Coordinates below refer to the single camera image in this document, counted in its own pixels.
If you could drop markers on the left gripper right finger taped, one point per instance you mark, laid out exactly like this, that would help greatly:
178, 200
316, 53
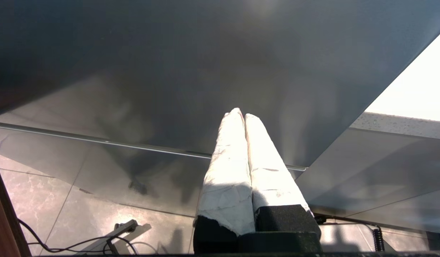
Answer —
273, 185

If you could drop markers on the grey cabinet front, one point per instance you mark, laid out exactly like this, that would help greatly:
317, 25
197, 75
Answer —
152, 71

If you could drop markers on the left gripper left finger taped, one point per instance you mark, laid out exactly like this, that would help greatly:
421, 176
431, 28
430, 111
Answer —
227, 185

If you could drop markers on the grey metal floor bracket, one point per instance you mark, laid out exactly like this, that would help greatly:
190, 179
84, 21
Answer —
123, 228

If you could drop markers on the brown wooden furniture edge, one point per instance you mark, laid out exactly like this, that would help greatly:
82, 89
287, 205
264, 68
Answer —
2, 221

